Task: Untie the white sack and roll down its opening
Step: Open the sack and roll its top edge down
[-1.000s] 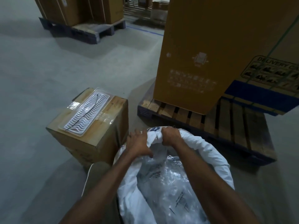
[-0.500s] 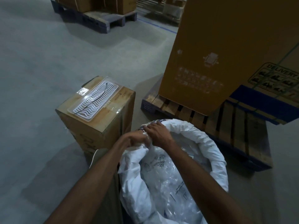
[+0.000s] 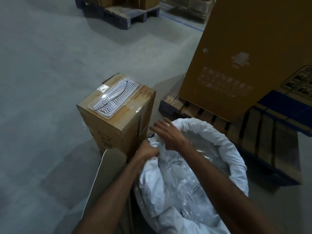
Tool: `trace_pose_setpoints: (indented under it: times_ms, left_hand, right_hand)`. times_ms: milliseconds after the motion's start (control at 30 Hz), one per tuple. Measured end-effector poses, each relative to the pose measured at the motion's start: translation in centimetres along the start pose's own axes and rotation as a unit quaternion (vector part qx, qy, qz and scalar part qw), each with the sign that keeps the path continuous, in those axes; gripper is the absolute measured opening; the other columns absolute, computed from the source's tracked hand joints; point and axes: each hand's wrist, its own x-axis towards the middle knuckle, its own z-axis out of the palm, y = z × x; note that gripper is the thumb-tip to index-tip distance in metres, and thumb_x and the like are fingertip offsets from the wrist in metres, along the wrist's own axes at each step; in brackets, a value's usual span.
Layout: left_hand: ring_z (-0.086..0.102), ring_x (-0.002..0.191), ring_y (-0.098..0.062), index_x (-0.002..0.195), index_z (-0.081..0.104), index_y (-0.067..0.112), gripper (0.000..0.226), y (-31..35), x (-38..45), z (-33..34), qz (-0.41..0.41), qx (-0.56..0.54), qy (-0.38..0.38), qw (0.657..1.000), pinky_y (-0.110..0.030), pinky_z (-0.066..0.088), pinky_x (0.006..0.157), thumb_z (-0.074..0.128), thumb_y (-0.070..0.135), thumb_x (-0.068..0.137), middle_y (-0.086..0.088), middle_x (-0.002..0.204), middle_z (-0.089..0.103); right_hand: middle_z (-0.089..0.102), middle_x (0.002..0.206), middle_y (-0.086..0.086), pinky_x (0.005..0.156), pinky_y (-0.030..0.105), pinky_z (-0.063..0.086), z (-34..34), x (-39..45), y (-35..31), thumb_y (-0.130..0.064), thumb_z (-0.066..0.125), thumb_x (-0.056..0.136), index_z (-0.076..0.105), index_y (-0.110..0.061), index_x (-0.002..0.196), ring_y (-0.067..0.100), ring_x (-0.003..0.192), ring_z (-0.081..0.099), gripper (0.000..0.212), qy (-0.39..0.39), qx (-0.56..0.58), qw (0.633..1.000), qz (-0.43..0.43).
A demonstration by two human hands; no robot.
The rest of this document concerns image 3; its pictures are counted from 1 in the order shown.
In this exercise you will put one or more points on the person's right hand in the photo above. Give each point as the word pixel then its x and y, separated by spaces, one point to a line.
pixel 170 136

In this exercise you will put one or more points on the person's left hand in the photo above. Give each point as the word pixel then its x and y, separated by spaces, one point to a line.
pixel 147 151

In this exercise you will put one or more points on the black cable tie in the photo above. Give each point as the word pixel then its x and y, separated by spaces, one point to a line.
pixel 121 93

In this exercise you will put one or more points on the large white woven sack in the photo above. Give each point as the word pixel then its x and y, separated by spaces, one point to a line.
pixel 234 158

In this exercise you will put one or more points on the person's right forearm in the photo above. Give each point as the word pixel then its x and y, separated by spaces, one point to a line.
pixel 226 192

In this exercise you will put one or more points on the person's left forearm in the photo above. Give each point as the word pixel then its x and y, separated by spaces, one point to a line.
pixel 109 202

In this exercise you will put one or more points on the clear plastic inner bag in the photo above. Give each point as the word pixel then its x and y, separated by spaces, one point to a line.
pixel 185 187

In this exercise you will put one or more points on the small cardboard box with handwriting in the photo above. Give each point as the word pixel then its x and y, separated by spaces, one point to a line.
pixel 117 134

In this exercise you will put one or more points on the clear plastic tray wavy pattern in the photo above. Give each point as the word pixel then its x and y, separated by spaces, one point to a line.
pixel 132 86

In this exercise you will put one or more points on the tall cardboard box blue band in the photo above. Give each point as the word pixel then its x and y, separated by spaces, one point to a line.
pixel 287 107

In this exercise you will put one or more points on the tall plain cardboard box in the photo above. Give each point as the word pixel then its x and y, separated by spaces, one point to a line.
pixel 243 34

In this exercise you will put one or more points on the low slatted pallet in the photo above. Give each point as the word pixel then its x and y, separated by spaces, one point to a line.
pixel 175 7

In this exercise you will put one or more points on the dark wooden pallet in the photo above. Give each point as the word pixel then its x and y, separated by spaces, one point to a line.
pixel 122 15

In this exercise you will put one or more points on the plastic wrapped cardboard boxes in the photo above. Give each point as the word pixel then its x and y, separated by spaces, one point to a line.
pixel 200 6

